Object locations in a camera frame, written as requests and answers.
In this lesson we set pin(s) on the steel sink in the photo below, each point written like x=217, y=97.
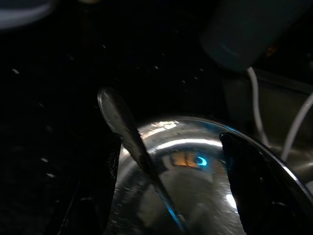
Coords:
x=278, y=102

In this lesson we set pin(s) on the white plate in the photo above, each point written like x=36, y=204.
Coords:
x=22, y=13

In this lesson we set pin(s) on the steel bowl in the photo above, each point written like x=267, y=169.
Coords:
x=195, y=191

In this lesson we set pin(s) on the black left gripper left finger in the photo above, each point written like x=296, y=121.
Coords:
x=97, y=186

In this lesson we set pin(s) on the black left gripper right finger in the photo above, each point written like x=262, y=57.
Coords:
x=264, y=195

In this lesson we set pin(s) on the teal cylindrical bottle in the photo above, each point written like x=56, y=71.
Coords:
x=244, y=31

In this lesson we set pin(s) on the steel spoon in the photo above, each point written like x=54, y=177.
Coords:
x=119, y=117

